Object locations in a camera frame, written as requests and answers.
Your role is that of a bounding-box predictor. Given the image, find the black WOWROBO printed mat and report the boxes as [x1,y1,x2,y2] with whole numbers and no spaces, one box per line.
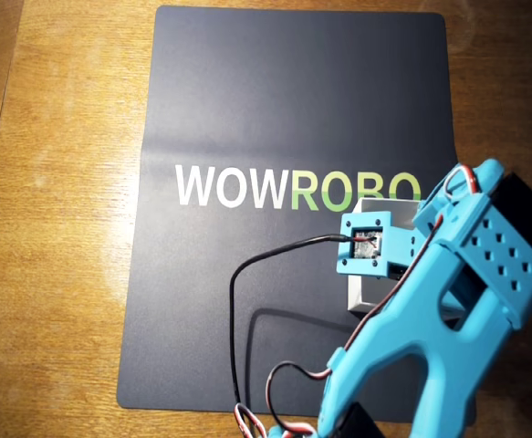
[116,4,476,423]

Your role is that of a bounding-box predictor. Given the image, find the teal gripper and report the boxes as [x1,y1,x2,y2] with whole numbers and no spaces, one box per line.
[386,221,433,275]

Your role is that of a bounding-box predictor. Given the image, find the black camera cable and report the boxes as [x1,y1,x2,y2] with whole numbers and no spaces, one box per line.
[228,232,356,410]

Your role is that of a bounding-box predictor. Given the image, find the teal wrist camera box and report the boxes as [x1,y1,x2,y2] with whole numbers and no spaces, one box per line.
[335,211,392,278]

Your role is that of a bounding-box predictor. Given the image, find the white paper box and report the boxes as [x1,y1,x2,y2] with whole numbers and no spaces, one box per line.
[346,196,470,323]

